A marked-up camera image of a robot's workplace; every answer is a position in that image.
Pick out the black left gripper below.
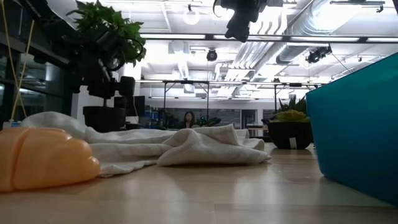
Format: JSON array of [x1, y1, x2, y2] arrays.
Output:
[[86, 30, 137, 100]]

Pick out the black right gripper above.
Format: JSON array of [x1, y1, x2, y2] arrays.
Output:
[[217, 0, 269, 44]]

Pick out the orange toy produce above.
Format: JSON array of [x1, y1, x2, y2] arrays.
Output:
[[0, 126, 101, 192]]

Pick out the teal plastic tupperware container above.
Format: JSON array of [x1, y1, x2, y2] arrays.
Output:
[[306, 52, 398, 206]]

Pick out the black monitor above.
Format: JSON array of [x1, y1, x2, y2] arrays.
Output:
[[126, 95, 146, 118]]

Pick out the white globe ceiling lamp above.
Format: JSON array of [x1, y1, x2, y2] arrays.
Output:
[[182, 3, 200, 26]]

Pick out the leafy green potted plant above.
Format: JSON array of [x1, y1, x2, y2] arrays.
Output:
[[67, 0, 147, 133]]

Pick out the long ceiling light strip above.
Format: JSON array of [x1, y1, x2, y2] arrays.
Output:
[[139, 32, 398, 44]]

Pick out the person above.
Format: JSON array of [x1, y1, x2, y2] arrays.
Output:
[[180, 111, 197, 129]]

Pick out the black ceiling spotlight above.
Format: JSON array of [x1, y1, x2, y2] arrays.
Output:
[[305, 45, 333, 65]]

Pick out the white plaid dish towel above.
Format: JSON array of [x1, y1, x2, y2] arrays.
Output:
[[19, 111, 272, 178]]

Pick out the small potted succulent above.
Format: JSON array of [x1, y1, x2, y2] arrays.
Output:
[[267, 95, 314, 150]]

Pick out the black background workstation frame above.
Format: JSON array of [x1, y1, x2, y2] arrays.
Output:
[[136, 79, 326, 116]]

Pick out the silver ceiling duct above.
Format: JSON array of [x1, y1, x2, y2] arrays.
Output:
[[275, 0, 343, 65]]

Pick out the yellow cable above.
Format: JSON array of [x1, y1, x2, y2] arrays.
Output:
[[1, 0, 35, 122]]

